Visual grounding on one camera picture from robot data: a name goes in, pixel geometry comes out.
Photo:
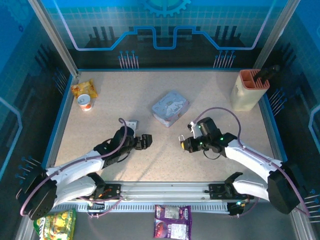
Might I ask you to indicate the aluminium frame post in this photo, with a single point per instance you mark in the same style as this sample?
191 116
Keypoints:
53 37
276 35

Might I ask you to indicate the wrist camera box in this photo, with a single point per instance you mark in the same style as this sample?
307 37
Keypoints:
193 128
131 124

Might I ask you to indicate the green yellow snack bag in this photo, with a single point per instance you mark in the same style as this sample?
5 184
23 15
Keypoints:
58 226

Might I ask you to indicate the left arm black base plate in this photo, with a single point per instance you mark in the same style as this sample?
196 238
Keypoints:
113 191

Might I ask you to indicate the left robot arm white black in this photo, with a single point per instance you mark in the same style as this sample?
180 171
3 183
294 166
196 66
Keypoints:
75 166

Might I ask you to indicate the orange white tin can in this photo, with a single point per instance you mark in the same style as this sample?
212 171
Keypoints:
86 106

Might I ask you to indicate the yellow snack packet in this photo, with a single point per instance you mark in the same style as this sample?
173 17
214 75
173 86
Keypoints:
87 87

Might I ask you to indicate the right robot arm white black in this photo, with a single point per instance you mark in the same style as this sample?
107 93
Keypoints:
250 155

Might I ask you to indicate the small metal padlock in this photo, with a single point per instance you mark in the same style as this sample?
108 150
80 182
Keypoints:
179 139

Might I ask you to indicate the blue cartoon tin box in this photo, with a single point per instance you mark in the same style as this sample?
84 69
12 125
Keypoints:
170 107

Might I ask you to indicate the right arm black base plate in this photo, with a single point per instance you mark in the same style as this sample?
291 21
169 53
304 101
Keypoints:
217 191

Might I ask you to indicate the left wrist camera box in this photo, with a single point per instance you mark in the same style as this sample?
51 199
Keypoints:
131 124

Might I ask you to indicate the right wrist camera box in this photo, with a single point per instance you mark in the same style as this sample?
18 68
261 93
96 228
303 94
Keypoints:
193 128

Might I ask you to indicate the purple snack bag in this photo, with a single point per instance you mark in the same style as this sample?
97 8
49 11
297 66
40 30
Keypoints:
172 222

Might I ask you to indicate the aluminium mounting rail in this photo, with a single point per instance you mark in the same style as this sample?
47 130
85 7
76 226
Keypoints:
165 190

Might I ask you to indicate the beige utensil holder orange rim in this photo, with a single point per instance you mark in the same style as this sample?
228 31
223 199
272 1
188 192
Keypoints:
247 97

